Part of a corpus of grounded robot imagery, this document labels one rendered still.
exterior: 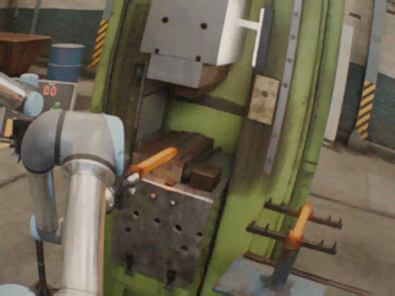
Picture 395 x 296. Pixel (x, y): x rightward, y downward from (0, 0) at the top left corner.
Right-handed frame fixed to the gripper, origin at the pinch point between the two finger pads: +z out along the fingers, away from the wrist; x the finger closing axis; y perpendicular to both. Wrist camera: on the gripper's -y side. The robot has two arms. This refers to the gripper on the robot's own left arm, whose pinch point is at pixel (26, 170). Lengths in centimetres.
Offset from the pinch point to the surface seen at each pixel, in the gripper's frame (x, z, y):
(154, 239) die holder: 29, 26, -45
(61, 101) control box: -16.1, -19.2, -27.1
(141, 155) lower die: 16.0, -4.3, -47.2
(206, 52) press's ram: 32, -47, -53
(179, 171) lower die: 31, -3, -52
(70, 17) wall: -653, -33, -480
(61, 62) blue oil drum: -373, 28, -280
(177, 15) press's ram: 19, -60, -48
